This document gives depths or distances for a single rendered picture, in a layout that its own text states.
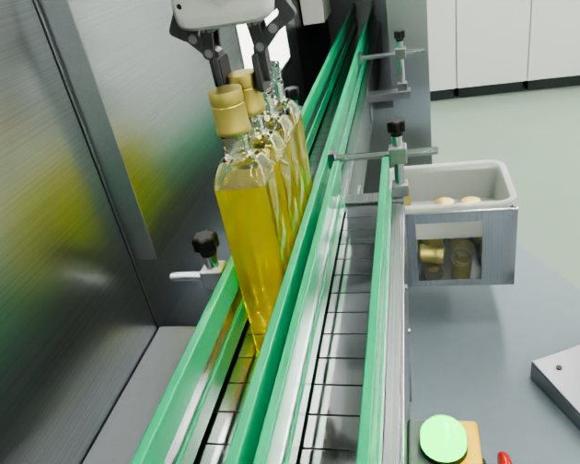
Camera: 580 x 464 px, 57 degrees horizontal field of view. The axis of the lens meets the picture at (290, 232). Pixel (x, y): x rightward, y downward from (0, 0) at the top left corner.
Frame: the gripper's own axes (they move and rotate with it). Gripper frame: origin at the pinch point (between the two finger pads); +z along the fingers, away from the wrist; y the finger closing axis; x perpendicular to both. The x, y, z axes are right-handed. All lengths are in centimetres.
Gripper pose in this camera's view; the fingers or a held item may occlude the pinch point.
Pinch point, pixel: (242, 72)
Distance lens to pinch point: 59.5
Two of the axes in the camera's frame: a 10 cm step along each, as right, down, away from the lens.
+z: 1.7, 8.5, 5.0
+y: 9.7, -0.5, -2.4
